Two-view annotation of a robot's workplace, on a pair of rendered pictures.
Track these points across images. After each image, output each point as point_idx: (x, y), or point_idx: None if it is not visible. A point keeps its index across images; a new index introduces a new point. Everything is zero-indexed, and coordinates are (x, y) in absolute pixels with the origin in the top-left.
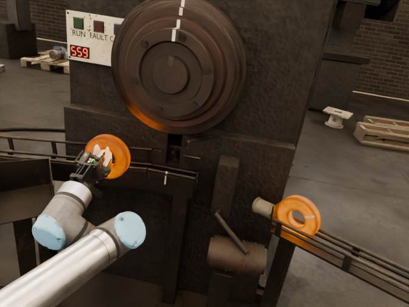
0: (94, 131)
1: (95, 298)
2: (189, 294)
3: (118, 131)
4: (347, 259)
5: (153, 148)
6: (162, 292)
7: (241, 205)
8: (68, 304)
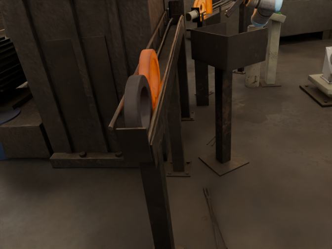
0: (154, 14)
1: (195, 141)
2: None
3: (157, 7)
4: (220, 6)
5: (162, 13)
6: (188, 109)
7: None
8: (206, 149)
